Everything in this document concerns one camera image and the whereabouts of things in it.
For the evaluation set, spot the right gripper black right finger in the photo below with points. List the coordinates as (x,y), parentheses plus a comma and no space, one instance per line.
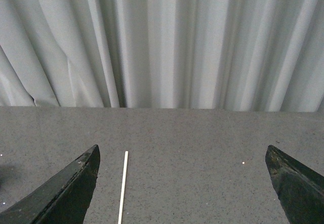
(298,187)

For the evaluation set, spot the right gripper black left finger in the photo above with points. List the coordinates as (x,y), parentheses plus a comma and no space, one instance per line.
(64,198)

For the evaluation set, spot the white chopstick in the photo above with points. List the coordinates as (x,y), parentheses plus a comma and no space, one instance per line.
(123,187)

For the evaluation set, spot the grey curtain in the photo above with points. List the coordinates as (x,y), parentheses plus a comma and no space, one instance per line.
(236,55)

